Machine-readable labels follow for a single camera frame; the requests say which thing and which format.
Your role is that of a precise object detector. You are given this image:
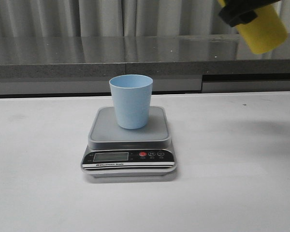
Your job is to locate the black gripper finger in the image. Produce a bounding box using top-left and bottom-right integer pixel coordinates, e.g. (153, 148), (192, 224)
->
(218, 0), (283, 28)

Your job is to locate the yellow squeeze bottle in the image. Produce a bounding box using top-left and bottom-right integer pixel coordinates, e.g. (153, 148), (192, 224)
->
(219, 0), (288, 54)

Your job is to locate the light blue plastic cup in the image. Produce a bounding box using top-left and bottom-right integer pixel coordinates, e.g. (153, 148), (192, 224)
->
(109, 74), (153, 130)

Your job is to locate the silver digital kitchen scale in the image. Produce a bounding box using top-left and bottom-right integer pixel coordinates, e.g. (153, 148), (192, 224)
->
(81, 106), (177, 177)

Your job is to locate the grey stone counter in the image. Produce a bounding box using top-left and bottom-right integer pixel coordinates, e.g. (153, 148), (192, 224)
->
(0, 34), (290, 97)

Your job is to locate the grey curtain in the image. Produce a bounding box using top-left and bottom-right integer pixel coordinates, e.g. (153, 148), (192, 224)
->
(0, 0), (290, 37)

